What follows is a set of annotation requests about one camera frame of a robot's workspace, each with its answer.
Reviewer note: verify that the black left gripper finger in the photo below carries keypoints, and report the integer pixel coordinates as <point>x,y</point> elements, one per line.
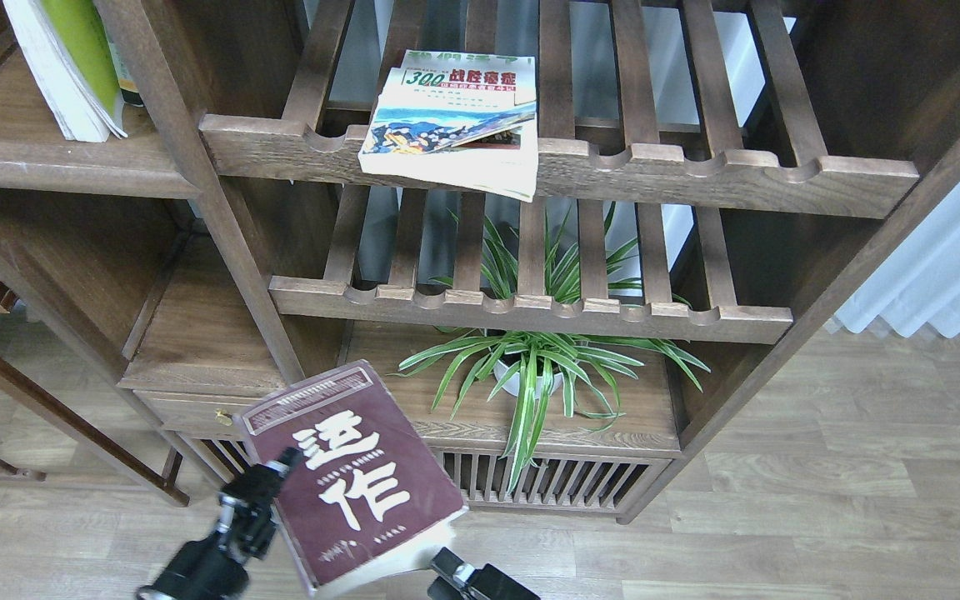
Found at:
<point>286,462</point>

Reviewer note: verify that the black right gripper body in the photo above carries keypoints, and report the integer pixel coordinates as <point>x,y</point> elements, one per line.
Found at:
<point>491,584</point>

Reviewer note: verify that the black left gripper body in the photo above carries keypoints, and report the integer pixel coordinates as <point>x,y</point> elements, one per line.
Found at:
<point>247,524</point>

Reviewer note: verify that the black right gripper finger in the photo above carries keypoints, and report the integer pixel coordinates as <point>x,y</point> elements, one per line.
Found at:
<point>451,567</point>

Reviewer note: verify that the maroon book white characters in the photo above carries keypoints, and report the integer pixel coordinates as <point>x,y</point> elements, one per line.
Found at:
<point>369,499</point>

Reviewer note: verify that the white blue 300 book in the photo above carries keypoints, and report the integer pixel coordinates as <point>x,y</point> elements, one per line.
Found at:
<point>457,118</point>

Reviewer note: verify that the yellow green book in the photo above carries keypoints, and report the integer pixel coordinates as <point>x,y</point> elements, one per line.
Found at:
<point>68,54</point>

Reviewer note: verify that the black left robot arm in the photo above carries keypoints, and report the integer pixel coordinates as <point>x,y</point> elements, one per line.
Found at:
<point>214,567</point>

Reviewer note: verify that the upright book on shelf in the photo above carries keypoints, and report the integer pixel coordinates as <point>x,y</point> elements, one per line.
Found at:
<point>127,85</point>

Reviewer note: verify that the brass drawer knob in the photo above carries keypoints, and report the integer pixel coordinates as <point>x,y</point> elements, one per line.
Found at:
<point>224,418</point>

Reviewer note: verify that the white plant pot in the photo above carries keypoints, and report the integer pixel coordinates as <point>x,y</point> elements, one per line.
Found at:
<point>512,383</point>

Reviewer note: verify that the dark wooden bookshelf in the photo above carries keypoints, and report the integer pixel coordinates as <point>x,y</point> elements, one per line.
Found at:
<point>739,167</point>

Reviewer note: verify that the white curtain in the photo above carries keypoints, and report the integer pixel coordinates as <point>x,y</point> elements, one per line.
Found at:
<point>918,285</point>

